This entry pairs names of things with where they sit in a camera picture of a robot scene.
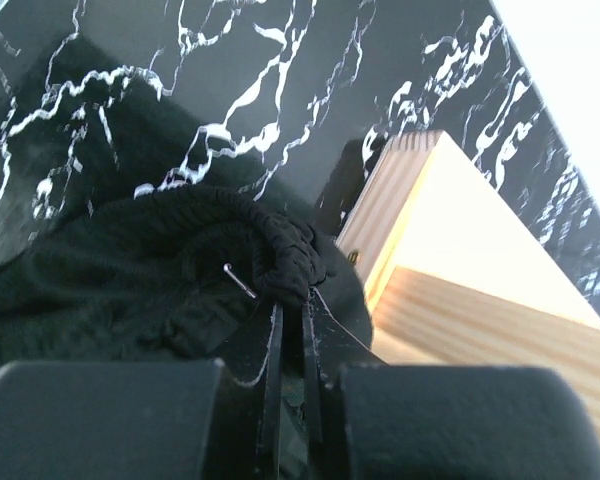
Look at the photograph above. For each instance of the black trousers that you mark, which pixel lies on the black trousers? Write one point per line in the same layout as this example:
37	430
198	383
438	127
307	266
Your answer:
167	276

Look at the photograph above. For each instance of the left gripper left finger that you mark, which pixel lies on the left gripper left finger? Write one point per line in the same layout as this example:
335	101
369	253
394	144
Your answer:
216	418

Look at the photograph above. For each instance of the wooden clothes rack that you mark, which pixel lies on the wooden clothes rack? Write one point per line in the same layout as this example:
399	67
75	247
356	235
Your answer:
452	276

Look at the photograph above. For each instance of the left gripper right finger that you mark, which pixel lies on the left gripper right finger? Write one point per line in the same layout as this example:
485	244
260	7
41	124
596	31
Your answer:
370	420

